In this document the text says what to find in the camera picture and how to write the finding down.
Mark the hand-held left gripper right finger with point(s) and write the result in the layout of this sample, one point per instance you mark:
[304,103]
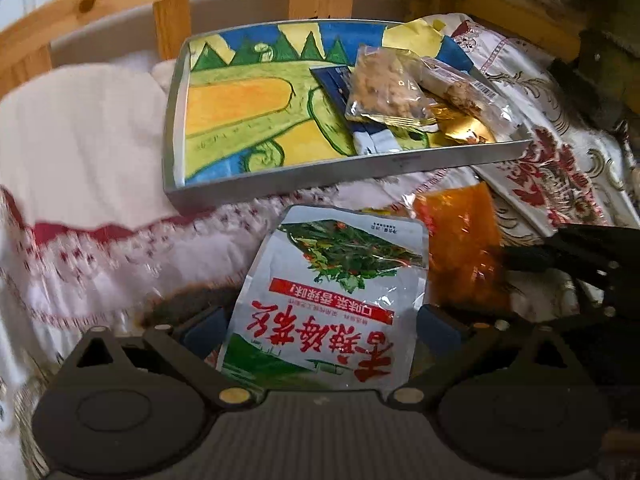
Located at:
[439,324]

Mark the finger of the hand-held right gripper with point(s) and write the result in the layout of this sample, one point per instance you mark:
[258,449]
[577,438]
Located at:
[530,258]
[610,290]

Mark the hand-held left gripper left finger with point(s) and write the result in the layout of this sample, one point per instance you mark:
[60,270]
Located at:
[200,334]

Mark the orange snack packet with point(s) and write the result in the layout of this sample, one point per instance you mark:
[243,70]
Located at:
[460,245]

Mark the silver seaweed snack packet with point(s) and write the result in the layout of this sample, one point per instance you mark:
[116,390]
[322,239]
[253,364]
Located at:
[325,310]

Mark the gold snack packet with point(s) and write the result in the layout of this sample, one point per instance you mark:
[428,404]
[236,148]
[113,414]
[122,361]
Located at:
[460,127]

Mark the grey tray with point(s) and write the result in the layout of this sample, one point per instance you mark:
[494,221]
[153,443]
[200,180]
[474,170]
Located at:
[350,172]

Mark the clear packet of mixed snacks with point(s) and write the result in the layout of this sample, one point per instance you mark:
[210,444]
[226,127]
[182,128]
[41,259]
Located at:
[450,82]

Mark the clear packet of crispy snacks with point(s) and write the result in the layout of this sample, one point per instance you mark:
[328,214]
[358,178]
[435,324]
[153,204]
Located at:
[385,85]

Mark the blue and white snack packet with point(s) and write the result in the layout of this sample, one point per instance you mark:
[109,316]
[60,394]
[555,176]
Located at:
[332,82]

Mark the floral satin blanket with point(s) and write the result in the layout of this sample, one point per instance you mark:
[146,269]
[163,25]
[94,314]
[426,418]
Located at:
[75,270]

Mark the pale pink pillow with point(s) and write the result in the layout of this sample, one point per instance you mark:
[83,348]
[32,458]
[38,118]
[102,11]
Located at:
[85,140]

